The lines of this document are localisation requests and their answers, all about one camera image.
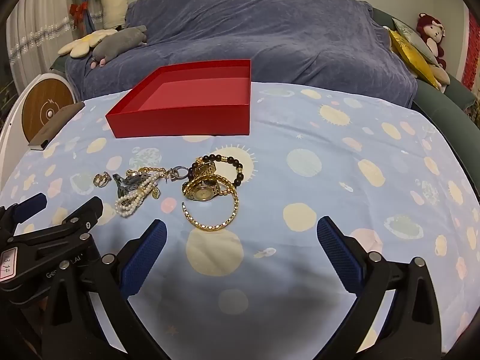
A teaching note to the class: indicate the yellow cushion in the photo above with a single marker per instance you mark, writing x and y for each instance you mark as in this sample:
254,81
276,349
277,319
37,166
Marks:
408,54

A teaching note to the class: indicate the light blue printed tablecloth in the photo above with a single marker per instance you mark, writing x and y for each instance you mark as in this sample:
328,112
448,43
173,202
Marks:
300,195

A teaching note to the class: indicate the red cardboard box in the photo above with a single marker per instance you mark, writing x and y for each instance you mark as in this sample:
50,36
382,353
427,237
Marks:
180,123

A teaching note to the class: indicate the gold hoop earring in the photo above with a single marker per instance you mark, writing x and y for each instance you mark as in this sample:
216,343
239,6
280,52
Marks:
97,181
106,177

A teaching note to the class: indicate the grey plush toy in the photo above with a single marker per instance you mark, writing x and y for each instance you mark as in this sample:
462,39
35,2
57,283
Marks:
120,41

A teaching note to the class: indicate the red bow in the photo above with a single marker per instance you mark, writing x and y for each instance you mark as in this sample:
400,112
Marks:
79,9

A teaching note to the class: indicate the gold link-band watch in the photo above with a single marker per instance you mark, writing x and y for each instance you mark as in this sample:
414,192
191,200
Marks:
204,166

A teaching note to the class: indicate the red hanging decoration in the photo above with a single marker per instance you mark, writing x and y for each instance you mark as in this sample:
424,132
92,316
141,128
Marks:
472,52

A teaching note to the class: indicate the round-face gold watch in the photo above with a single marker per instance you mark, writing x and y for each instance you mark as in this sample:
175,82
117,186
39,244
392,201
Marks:
202,194

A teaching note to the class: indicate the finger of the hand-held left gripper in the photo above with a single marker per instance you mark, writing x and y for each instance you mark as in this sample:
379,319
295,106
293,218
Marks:
32,203
88,212

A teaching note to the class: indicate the dark red monkey plush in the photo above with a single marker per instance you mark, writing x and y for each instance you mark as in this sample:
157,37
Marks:
431,33

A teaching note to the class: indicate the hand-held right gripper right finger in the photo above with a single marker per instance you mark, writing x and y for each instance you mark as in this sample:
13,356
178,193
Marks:
339,258

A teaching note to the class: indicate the grey-green cushion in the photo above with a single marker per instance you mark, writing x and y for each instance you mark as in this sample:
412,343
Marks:
410,35

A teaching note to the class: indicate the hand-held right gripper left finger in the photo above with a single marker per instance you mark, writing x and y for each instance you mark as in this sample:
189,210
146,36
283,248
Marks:
144,258

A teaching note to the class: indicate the blue sofa cover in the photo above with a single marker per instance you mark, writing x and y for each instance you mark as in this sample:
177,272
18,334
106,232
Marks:
262,33

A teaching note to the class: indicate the green sofa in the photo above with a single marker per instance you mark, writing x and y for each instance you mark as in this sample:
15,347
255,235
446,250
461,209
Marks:
435,97

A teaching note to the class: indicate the round white device wooden disc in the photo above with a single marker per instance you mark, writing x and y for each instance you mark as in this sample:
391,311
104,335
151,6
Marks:
45,101

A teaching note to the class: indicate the cream flower-shaped cushion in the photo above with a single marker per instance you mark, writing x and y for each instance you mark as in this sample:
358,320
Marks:
82,43

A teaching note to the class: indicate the white curtain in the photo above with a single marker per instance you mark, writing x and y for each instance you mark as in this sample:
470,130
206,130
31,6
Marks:
37,7

